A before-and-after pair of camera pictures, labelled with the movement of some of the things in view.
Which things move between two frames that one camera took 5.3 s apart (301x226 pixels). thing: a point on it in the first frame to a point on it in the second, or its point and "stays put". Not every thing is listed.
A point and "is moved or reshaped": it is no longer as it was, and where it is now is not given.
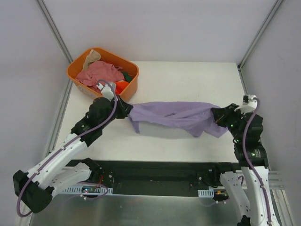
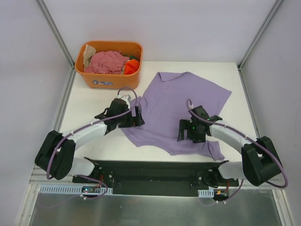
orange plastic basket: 75,63 to 109,65
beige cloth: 93,56 to 89,52
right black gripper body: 222,116 to 185,131
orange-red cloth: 120,85 to 131,66
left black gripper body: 122,109 to 137,117
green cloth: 128,78 to 132,57
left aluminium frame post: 51,23 stays put
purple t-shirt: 196,119 is moved or reshaped
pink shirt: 97,70 to 106,62
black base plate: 143,177 stays put
